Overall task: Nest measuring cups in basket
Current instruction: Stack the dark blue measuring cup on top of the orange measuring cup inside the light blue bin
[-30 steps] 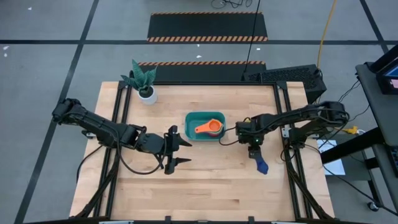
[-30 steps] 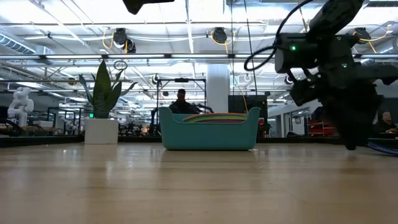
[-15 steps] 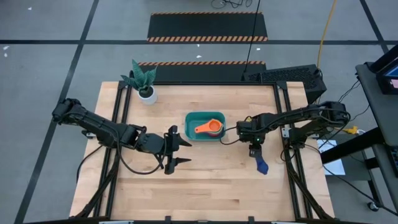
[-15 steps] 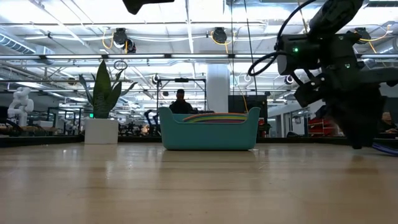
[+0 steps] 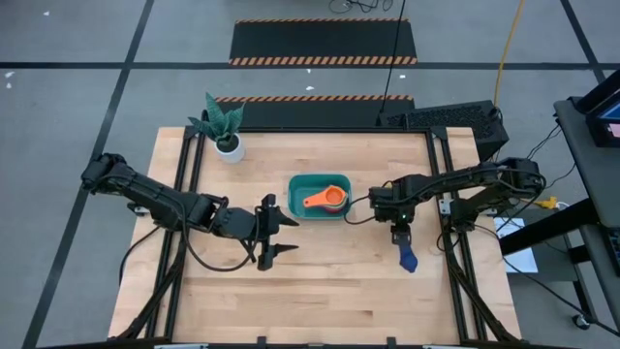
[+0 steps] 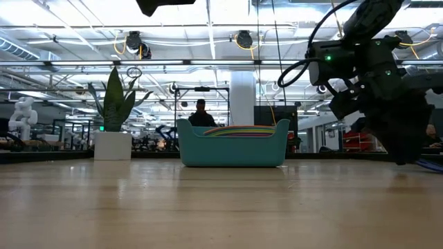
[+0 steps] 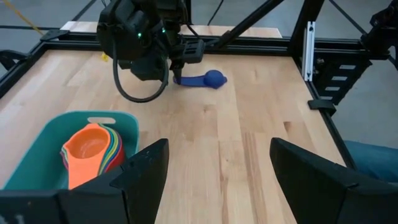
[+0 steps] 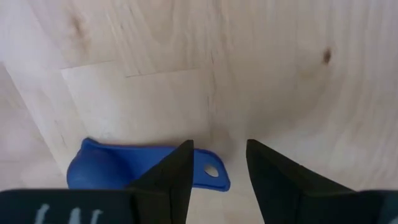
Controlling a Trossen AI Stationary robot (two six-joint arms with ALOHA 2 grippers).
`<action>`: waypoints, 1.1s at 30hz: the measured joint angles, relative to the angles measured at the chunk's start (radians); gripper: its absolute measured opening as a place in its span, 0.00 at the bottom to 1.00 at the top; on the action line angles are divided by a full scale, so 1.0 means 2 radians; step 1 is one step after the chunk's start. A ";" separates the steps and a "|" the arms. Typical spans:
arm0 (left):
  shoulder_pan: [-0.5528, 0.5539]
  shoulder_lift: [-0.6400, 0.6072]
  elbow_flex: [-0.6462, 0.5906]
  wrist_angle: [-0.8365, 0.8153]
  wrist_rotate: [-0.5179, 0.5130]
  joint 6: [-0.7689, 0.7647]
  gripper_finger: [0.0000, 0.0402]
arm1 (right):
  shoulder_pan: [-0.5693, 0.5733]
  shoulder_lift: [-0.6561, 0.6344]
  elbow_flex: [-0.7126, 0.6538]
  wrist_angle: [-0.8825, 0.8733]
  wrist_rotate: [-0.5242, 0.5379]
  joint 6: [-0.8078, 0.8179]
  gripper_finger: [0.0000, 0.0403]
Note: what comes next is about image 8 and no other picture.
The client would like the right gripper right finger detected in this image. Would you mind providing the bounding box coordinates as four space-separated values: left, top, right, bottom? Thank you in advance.
246 138 309 224

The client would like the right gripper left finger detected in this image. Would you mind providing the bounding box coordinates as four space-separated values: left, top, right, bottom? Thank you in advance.
125 139 195 224

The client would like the small dark blue measuring cup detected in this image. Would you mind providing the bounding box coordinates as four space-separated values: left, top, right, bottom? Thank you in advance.
66 137 231 192

